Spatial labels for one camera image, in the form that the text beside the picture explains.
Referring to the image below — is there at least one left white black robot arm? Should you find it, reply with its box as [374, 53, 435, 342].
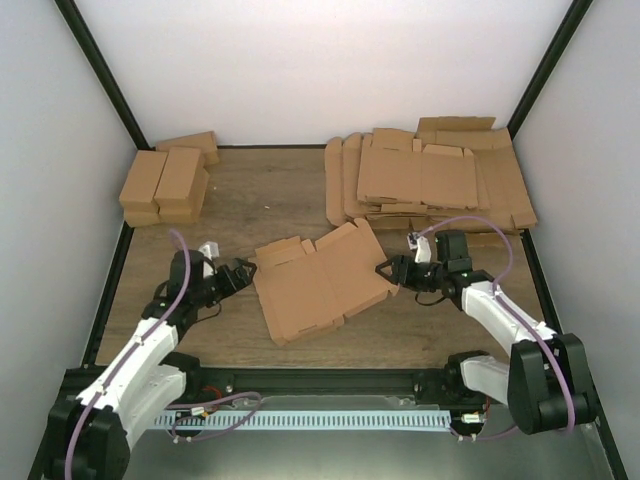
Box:
[43, 249, 257, 479]

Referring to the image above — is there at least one folded box bottom left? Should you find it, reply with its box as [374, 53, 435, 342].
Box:
[124, 209, 161, 228]

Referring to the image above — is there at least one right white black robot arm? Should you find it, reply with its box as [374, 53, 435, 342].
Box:
[375, 230, 597, 435]

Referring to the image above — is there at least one folded box top right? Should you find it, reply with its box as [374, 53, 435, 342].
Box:
[154, 147, 204, 209]

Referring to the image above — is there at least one brown cardboard box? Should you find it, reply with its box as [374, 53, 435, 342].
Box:
[250, 219, 391, 346]

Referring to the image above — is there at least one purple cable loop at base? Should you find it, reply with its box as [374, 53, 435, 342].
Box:
[170, 390, 264, 446]

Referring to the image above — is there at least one light blue slotted cable duct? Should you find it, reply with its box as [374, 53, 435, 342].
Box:
[149, 410, 451, 433]

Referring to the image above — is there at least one black frame post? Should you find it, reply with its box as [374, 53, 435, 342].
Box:
[507, 0, 593, 139]
[54, 0, 152, 150]

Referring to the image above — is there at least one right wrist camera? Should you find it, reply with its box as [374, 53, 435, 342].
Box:
[407, 232, 432, 264]

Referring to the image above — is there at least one folded box at back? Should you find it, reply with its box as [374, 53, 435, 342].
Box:
[155, 131, 220, 166]

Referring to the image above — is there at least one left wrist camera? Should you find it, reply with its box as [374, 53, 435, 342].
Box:
[198, 241, 220, 260]

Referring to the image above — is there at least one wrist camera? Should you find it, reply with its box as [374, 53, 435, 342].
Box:
[407, 232, 432, 264]
[198, 241, 220, 260]

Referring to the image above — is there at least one top flat cardboard sheet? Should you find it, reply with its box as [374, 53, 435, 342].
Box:
[356, 138, 481, 210]

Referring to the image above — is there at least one right black frame post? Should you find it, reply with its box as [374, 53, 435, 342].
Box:
[507, 0, 593, 139]

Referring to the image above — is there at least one folded box bottom right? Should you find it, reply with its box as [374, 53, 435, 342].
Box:
[159, 169, 210, 224]

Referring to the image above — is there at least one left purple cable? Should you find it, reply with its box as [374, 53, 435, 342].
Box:
[66, 228, 194, 480]

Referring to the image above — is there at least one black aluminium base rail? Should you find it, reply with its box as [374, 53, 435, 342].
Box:
[59, 367, 511, 406]

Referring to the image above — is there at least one folded box top left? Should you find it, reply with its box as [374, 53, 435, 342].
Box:
[119, 150, 167, 213]

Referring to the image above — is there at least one left black frame post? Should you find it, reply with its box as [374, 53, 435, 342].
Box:
[54, 0, 152, 150]

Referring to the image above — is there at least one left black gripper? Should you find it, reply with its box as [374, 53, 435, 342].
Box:
[194, 259, 259, 309]

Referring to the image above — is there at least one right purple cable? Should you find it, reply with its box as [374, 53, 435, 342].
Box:
[412, 215, 576, 432]

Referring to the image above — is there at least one stack of flat cardboard sheets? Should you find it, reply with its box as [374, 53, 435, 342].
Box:
[324, 116, 537, 234]

